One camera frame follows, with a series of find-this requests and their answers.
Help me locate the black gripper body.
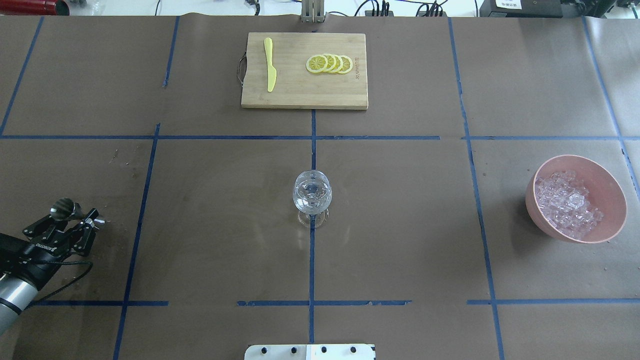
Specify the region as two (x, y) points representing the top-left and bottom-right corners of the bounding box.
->
(0, 231), (77, 291)

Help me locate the steel double jigger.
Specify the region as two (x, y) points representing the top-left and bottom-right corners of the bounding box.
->
(49, 197), (106, 225)

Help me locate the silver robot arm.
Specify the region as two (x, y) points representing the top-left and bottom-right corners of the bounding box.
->
(0, 208), (105, 333)

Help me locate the clear wine glass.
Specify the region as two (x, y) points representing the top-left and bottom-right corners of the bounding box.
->
(292, 170), (333, 229)

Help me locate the clear ice cubes pile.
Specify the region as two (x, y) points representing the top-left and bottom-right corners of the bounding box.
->
(534, 170), (604, 240)

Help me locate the red cylinder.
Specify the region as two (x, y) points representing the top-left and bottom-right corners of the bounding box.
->
(0, 0), (70, 16)

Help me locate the yellow plastic knife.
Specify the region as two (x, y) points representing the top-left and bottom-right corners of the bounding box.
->
(263, 37), (277, 92)

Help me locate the bamboo cutting board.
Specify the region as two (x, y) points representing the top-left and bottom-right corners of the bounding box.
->
(241, 32), (370, 111)

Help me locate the lemon slice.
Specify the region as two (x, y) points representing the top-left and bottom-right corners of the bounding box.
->
(329, 54), (344, 74)
(323, 54), (334, 73)
(305, 54), (329, 74)
(337, 55), (354, 75)

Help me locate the pink bowl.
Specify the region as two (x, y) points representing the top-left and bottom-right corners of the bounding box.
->
(525, 154), (627, 244)

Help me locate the black box device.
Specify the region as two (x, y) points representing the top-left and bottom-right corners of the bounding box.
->
(478, 0), (563, 19)

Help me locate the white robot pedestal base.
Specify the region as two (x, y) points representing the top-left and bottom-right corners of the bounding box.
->
(244, 343), (377, 360)

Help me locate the aluminium frame beam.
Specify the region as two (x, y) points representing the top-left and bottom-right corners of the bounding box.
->
(300, 0), (326, 23)

